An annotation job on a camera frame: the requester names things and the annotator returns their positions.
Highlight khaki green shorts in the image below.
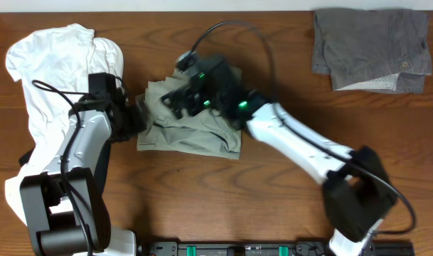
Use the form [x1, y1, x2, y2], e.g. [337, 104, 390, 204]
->
[137, 70, 242, 159]

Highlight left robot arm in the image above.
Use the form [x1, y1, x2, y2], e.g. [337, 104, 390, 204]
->
[19, 73, 146, 256]

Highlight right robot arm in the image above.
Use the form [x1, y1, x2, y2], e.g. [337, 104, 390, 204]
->
[161, 52, 397, 255]

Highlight white shirt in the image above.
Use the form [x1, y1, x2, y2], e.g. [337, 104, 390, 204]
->
[5, 23, 124, 221]

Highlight folded grey shorts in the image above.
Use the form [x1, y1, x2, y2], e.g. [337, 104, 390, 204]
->
[311, 8, 433, 94]

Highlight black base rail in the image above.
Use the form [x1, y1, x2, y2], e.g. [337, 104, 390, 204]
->
[137, 240, 415, 256]

